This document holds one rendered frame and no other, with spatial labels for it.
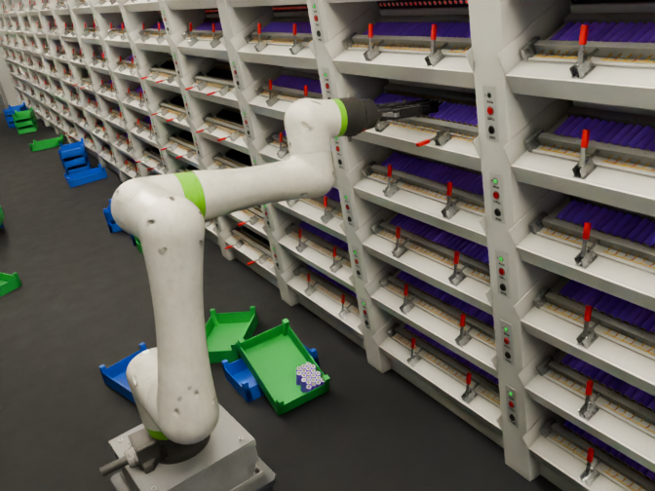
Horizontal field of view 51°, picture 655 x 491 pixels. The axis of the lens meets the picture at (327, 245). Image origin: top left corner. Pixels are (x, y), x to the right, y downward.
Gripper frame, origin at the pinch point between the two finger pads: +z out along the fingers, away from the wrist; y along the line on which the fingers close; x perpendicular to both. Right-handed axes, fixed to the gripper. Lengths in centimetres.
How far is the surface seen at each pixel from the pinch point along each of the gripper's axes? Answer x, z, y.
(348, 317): -86, 10, -56
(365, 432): -102, -13, -11
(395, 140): -9.5, -3.8, -7.1
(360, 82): 3.6, 2.2, -33.5
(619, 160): -4, 3, 59
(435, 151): -9.8, -3.6, 9.8
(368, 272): -59, 4, -33
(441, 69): 11.0, -7.2, 15.9
